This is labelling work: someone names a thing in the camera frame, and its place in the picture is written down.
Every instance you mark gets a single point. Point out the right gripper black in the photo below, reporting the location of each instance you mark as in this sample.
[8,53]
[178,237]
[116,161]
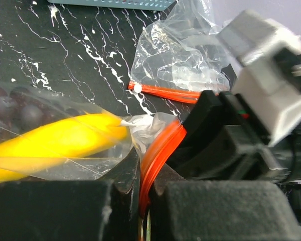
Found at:
[222,144]

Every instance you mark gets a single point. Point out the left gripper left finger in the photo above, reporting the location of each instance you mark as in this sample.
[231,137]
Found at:
[103,209]

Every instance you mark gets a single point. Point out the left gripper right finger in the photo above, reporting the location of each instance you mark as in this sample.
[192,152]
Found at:
[219,210]

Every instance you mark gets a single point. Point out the yellow fake banana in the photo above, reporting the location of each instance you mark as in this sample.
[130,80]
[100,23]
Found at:
[51,144]

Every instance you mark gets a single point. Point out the zip bag red seal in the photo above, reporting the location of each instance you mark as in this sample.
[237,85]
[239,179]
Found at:
[179,57]

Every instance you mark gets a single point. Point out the zip bag with grapes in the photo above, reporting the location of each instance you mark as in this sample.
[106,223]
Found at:
[154,143]

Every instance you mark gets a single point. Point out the dark purple fake grapes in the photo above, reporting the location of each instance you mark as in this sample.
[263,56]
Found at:
[22,110]

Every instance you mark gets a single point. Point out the light blue plastic basket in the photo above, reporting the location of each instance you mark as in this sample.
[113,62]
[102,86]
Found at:
[149,5]

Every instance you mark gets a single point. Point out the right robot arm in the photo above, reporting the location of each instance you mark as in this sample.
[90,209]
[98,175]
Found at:
[291,146]

